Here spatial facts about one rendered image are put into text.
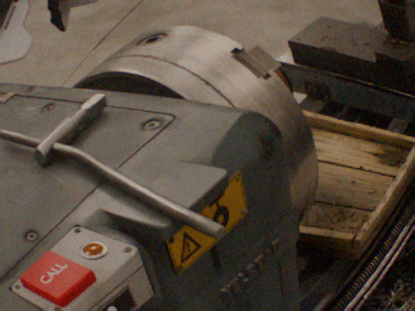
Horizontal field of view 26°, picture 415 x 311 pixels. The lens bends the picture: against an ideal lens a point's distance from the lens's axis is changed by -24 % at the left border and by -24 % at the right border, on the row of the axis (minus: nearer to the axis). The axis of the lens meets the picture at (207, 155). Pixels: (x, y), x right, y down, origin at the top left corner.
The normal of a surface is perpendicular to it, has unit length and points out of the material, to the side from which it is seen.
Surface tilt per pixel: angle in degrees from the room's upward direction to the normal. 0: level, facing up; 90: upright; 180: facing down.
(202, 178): 0
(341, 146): 0
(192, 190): 0
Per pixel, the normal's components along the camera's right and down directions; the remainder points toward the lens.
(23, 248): -0.18, -0.85
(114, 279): 0.81, 0.16
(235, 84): 0.41, -0.52
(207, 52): 0.18, -0.71
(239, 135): 0.67, -0.32
